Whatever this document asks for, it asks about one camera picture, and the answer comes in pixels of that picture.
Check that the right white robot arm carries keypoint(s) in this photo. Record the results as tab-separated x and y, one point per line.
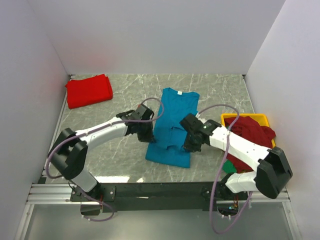
270	168

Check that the dark red t shirt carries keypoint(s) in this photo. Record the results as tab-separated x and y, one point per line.
239	165

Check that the yellow plastic bin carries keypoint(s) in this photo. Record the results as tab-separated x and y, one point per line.
265	118

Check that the black base beam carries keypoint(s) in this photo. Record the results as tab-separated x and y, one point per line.
143	196

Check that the folded red t shirt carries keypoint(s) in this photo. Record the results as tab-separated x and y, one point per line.
89	91

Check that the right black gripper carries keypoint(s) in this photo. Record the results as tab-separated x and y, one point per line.
191	144

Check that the green t shirt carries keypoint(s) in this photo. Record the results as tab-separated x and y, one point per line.
229	168

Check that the aluminium frame rail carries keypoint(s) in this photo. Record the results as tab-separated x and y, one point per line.
60	194

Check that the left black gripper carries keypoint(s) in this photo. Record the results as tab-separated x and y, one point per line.
146	135

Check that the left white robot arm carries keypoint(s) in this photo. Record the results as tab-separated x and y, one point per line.
69	152

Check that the blue t shirt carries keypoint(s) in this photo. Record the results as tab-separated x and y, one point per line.
169	134

